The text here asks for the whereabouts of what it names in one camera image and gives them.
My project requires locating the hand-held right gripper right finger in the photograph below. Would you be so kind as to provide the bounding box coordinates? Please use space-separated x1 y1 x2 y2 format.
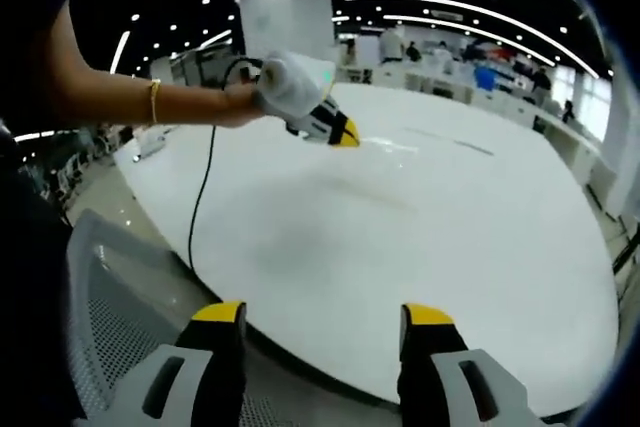
397 302 544 427

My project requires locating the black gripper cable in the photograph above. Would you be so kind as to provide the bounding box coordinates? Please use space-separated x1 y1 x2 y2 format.
186 56 267 274

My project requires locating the person's left hand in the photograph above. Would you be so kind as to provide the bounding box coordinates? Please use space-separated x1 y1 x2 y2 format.
219 82 267 129

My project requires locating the clear resealable bag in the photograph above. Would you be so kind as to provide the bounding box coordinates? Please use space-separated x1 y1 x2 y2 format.
352 134 422 156

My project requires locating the small white object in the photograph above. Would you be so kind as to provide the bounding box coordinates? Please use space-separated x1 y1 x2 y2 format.
131 135 167 159

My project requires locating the gold bracelet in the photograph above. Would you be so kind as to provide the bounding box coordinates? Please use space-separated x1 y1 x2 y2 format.
148 78 162 126

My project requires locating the grey mesh office chair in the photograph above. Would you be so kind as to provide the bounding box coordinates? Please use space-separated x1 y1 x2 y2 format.
64 208 404 427

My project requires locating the narrow white pillar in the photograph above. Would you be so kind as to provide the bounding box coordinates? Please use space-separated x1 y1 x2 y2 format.
601 79 640 221

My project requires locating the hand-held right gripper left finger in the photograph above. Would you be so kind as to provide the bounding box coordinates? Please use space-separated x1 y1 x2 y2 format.
74 300 248 427

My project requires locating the blue object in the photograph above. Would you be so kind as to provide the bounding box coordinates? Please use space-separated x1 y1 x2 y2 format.
473 65 497 92

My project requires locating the wide white square pillar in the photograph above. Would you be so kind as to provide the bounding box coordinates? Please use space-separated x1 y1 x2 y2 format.
237 0 335 84

